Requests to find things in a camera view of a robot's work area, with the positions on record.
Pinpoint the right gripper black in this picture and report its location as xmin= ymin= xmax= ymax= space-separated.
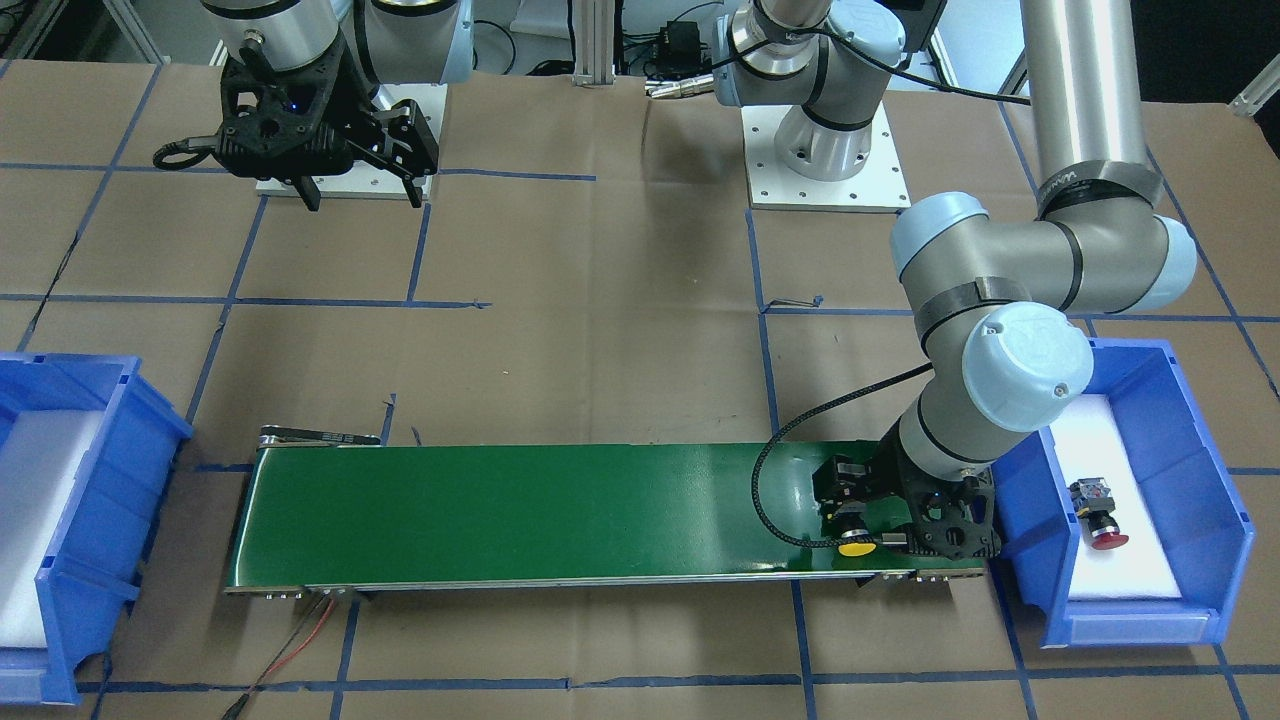
xmin=212 ymin=45 xmax=439 ymax=211

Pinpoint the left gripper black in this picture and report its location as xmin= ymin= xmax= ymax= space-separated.
xmin=812 ymin=439 xmax=1002 ymax=560

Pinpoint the yellow push button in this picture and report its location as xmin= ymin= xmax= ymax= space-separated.
xmin=827 ymin=505 xmax=878 ymax=559

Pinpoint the red push button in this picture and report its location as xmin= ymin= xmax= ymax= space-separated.
xmin=1068 ymin=477 xmax=1130 ymax=551

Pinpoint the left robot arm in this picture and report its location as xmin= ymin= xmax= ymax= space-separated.
xmin=750 ymin=1 xmax=1198 ymax=560

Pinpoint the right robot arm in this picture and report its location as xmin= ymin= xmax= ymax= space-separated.
xmin=172 ymin=1 xmax=474 ymax=210

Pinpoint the blue bin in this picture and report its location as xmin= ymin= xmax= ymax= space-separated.
xmin=1 ymin=354 xmax=192 ymax=705
xmin=993 ymin=338 xmax=1254 ymax=647

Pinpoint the green conveyor belt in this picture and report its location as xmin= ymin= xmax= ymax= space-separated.
xmin=225 ymin=442 xmax=986 ymax=596

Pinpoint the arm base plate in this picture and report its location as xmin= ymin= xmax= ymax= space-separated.
xmin=741 ymin=102 xmax=913 ymax=213
xmin=221 ymin=68 xmax=448 ymax=201

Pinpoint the aluminium frame post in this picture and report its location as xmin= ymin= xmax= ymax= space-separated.
xmin=567 ymin=1 xmax=622 ymax=87

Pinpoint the red black conveyor wire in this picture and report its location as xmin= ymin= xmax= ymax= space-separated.
xmin=220 ymin=592 xmax=337 ymax=720

